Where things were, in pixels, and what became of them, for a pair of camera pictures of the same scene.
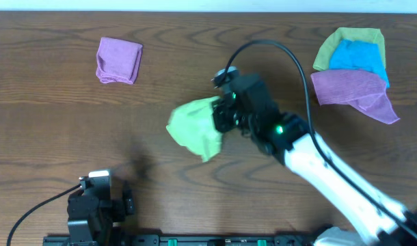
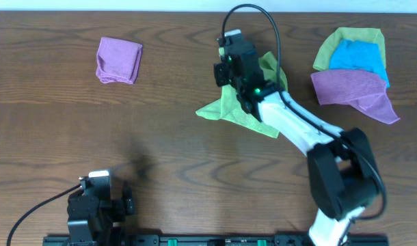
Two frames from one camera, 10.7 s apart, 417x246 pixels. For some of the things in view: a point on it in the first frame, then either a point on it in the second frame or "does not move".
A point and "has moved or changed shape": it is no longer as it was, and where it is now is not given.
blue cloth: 348,55 does not move
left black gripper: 126,204 does not move
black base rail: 139,239 does not move
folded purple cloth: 117,60 does not move
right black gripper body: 227,119 to 223,76
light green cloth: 192,124 has moved or changed shape
